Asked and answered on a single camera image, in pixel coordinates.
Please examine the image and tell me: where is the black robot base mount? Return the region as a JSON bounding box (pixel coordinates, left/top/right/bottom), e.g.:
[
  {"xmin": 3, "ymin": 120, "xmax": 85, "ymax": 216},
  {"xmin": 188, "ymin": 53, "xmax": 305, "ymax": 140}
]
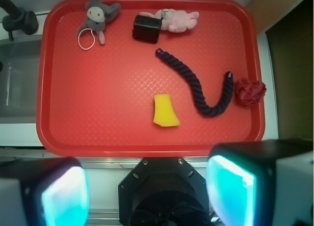
[{"xmin": 118, "ymin": 157, "xmax": 219, "ymax": 226}]

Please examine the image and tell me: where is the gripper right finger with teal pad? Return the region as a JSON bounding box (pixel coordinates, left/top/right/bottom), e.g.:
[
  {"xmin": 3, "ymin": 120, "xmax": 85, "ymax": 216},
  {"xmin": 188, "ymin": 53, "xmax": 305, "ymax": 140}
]
[{"xmin": 206, "ymin": 139, "xmax": 314, "ymax": 226}]

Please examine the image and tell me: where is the crumpled red cloth ball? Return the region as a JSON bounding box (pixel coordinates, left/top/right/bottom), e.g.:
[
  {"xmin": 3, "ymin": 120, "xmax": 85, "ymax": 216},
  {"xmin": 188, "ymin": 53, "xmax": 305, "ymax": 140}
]
[{"xmin": 235, "ymin": 77, "xmax": 266, "ymax": 107}]

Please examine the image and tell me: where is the brown cardboard panel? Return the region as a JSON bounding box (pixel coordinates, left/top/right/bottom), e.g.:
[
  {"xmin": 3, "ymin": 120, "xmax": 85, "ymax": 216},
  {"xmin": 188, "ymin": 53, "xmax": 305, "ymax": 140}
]
[{"xmin": 246, "ymin": 0, "xmax": 303, "ymax": 36}]

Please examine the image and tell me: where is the steel sink basin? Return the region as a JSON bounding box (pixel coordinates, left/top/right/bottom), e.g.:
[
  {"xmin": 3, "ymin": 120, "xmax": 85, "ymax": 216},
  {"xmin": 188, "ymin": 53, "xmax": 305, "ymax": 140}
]
[{"xmin": 0, "ymin": 35, "xmax": 42, "ymax": 124}]

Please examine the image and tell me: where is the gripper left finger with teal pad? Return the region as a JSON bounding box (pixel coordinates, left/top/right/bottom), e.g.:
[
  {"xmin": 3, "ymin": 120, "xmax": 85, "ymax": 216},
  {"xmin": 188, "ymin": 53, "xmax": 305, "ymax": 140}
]
[{"xmin": 0, "ymin": 157, "xmax": 90, "ymax": 226}]

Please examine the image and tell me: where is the pink plush bunny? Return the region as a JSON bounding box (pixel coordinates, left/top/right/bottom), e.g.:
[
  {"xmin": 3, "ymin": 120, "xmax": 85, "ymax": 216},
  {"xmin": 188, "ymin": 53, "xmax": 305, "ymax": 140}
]
[{"xmin": 139, "ymin": 8, "xmax": 200, "ymax": 33}]

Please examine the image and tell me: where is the grey plush mouse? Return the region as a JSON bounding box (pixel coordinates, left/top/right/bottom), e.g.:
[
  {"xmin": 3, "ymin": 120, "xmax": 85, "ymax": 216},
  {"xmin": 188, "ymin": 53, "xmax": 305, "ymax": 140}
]
[{"xmin": 78, "ymin": 0, "xmax": 121, "ymax": 50}]

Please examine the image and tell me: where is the dark blue rope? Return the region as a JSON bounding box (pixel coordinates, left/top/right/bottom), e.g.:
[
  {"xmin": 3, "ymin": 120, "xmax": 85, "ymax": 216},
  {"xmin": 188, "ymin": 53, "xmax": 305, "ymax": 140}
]
[{"xmin": 155, "ymin": 48, "xmax": 235, "ymax": 118}]

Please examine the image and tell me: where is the red plastic tray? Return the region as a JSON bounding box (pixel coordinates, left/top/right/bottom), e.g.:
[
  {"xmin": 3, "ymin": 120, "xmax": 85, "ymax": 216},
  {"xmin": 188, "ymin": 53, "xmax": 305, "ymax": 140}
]
[{"xmin": 36, "ymin": 0, "xmax": 265, "ymax": 157}]

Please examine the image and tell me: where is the black box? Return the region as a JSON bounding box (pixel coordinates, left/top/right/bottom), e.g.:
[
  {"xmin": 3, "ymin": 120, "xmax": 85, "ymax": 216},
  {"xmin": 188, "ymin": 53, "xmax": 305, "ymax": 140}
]
[{"xmin": 132, "ymin": 15, "xmax": 162, "ymax": 44}]

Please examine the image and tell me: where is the yellow sponge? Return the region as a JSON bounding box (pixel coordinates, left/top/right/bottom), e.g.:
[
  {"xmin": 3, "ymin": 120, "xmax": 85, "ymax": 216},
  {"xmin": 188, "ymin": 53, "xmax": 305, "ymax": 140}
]
[{"xmin": 153, "ymin": 94, "xmax": 181, "ymax": 127}]

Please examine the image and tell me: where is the grey faucet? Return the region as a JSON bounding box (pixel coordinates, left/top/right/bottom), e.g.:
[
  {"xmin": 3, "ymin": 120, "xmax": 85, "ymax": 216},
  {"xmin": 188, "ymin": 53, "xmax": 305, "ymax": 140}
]
[{"xmin": 0, "ymin": 0, "xmax": 39, "ymax": 41}]

